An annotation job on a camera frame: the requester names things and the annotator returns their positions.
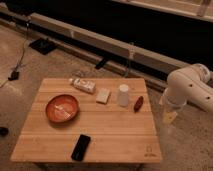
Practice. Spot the black rectangular eraser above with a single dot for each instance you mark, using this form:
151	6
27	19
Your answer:
80	147

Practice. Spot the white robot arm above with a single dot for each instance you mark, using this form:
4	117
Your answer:
186	84

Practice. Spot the white sponge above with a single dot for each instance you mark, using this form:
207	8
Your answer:
103	95

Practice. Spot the white plastic cup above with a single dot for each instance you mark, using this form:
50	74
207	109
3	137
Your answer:
123	95

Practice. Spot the white tube bottle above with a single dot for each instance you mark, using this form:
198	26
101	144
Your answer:
86	86

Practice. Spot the wooden folding table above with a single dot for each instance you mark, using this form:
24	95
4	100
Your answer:
118	134

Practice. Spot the red brown sausage toy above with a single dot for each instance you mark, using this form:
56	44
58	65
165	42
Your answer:
138	104

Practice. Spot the orange bowl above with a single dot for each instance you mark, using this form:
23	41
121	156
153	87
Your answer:
62	108

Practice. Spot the black floor plate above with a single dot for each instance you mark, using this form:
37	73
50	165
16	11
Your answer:
43	46

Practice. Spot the dark object at left edge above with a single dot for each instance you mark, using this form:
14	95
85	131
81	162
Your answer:
4	131

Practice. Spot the black bracket on floor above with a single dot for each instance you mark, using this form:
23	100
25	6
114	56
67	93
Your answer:
101	63

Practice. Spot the long beige wall rail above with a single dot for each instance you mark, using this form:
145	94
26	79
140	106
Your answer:
71	37

